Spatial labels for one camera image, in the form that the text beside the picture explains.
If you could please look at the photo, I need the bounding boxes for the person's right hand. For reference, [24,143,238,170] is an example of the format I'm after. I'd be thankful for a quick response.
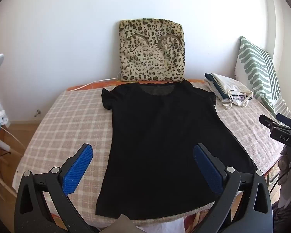
[280,146,291,176]

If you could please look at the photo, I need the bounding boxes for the dark green folded cloth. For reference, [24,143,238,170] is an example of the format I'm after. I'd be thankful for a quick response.
[205,73,228,102]

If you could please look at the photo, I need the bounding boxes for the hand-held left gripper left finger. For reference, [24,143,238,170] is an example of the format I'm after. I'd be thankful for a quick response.
[14,144,95,233]

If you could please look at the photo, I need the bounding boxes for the green striped pillow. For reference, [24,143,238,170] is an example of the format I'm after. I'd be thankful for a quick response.
[234,36,291,119]

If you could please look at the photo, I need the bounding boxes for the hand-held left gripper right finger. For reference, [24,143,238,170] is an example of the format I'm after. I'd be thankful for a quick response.
[193,143,274,233]

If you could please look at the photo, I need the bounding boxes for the black t-shirt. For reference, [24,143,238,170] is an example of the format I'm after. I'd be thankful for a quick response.
[95,80,256,220]

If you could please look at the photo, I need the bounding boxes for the cream tote bag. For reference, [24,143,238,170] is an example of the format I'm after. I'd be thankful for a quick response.
[212,73,254,108]

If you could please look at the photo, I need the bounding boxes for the brown cloth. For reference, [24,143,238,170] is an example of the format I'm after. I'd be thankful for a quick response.
[112,214,139,233]

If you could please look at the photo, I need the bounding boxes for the leopard print cushion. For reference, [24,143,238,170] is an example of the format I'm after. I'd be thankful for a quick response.
[118,18,186,82]

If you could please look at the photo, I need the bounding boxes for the white power strip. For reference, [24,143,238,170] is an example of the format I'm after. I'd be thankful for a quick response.
[0,139,11,152]

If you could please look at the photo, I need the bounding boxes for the black cable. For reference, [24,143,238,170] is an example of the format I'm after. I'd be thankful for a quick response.
[269,150,291,196]

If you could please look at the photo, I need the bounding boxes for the white folded cloth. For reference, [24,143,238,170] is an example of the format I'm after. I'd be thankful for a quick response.
[204,78,222,100]

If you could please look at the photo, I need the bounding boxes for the white cable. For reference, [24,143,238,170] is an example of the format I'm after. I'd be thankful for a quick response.
[70,78,117,92]

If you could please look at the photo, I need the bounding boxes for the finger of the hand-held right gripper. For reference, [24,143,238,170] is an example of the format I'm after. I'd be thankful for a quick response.
[276,113,291,128]
[259,114,285,133]

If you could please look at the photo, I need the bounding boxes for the plaid blanket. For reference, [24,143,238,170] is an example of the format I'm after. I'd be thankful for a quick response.
[12,79,291,233]

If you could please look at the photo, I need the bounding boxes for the orange bed sheet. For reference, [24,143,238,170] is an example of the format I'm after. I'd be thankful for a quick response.
[65,78,207,92]

